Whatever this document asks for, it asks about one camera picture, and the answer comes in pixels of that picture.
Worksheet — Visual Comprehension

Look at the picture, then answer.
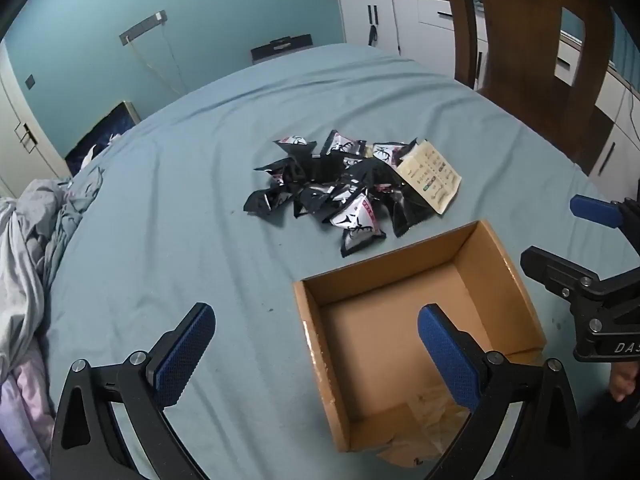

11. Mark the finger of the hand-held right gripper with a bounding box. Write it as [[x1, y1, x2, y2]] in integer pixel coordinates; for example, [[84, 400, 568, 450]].
[[570, 194, 640, 241], [520, 246, 603, 311]]

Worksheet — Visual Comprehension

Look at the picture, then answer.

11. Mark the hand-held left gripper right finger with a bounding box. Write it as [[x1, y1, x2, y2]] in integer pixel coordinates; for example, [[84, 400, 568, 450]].
[[417, 303, 583, 480]]

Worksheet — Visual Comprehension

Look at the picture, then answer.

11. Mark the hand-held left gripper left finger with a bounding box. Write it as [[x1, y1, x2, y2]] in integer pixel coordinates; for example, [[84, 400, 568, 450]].
[[50, 302, 217, 480]]

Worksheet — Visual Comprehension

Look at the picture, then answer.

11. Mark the brown cardboard box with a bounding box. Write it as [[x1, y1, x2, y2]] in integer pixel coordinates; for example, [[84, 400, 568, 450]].
[[292, 219, 548, 453]]

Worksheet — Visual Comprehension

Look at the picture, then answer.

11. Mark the beige printed paper sachet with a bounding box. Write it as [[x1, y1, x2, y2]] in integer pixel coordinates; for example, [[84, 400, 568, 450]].
[[396, 140, 462, 216]]

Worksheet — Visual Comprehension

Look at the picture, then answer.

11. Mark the pile of black snack packets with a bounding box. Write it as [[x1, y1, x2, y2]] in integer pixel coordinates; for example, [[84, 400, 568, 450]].
[[243, 130, 426, 258]]

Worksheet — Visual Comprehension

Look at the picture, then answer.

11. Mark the person's right hand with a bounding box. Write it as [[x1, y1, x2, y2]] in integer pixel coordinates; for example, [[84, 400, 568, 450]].
[[608, 359, 640, 403]]

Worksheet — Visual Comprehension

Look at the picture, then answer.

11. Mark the white drawer cabinet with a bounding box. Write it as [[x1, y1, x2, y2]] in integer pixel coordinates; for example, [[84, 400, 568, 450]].
[[555, 35, 640, 186]]

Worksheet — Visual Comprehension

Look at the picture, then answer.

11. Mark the light blue bed sheet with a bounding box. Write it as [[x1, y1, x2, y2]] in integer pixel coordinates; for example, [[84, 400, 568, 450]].
[[40, 42, 640, 480]]

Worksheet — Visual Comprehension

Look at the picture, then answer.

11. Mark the pale pink cloth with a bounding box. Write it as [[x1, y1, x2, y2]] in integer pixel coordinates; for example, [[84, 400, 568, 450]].
[[0, 340, 56, 463]]

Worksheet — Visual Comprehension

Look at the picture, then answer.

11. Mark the brown wooden chair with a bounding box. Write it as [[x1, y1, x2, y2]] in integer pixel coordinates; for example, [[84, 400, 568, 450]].
[[440, 0, 640, 176]]

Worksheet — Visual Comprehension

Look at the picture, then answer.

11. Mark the grey crumpled duvet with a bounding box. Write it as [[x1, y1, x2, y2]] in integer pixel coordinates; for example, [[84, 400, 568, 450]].
[[0, 165, 106, 391]]

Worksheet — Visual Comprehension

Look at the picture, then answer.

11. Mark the dark framed picture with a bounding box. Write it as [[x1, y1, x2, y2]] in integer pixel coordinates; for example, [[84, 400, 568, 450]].
[[64, 101, 141, 178]]

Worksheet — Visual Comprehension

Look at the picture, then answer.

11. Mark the white wardrobe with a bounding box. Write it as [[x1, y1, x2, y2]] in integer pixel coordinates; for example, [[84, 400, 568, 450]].
[[0, 42, 66, 196]]

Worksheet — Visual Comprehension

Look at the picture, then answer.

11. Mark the black bag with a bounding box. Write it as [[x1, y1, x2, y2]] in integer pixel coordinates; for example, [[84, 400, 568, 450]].
[[250, 34, 314, 65]]

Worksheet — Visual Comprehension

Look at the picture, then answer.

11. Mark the white cabinet with black handles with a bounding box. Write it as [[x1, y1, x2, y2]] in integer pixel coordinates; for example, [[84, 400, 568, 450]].
[[337, 0, 488, 91]]

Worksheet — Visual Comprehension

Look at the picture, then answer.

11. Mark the thin yellowish cable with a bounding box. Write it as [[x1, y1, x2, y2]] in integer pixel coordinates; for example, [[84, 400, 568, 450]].
[[130, 40, 187, 97]]

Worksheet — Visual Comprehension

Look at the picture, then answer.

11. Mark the grey wall power strip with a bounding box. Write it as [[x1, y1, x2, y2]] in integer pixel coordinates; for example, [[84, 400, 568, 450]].
[[119, 10, 167, 47]]

